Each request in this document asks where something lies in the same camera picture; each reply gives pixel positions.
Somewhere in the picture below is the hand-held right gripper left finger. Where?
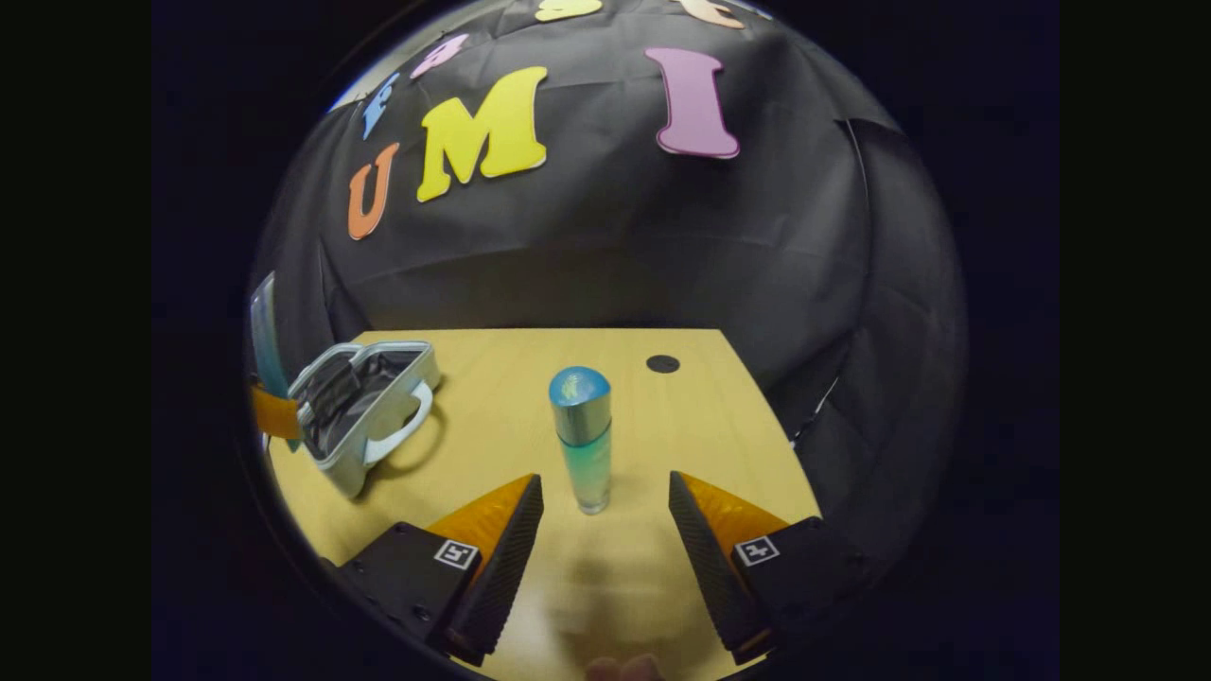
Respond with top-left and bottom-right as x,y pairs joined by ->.
336,473 -> 545,668

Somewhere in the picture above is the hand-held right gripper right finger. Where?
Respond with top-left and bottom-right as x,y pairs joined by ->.
668,471 -> 871,663

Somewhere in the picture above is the white and blue tube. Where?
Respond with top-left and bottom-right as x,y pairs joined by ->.
250,272 -> 302,453

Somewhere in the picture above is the light blue suitcase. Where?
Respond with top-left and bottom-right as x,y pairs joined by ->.
287,339 -> 444,500

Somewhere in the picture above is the blue capped clear bottle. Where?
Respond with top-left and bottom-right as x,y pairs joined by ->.
549,366 -> 613,516

